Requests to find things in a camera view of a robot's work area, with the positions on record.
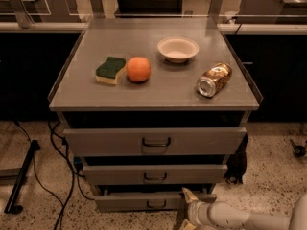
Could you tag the clear acrylic barrier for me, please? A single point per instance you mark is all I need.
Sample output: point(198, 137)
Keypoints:
point(271, 12)

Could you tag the grey bottom drawer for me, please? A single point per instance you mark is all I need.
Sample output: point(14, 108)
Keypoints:
point(125, 202)

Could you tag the black floor stand bar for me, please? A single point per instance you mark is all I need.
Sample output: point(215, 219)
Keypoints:
point(12, 207)

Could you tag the black caster wheel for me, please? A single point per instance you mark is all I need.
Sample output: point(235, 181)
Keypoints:
point(299, 150)

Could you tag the orange fruit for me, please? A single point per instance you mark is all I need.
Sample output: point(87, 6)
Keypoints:
point(138, 69)

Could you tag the gold soda can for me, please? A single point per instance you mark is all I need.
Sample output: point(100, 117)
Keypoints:
point(214, 80)

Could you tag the white bowl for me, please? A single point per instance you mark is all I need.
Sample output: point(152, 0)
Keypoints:
point(178, 49)

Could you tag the dark office chair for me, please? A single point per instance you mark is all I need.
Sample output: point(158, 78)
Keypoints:
point(148, 8)

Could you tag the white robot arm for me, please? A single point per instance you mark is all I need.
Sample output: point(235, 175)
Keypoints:
point(223, 216)

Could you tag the grey middle drawer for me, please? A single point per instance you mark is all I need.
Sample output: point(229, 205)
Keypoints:
point(154, 174)

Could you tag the green yellow sponge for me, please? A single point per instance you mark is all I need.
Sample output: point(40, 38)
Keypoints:
point(111, 70)

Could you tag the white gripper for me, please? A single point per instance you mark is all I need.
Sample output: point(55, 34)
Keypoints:
point(194, 213)

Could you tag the grey drawer cabinet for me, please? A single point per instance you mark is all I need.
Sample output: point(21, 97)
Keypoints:
point(168, 99)

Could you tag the grey drawer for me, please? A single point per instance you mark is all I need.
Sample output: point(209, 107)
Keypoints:
point(125, 202)
point(154, 174)
point(154, 141)

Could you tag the grey top drawer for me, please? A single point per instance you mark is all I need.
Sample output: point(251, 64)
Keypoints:
point(154, 141)

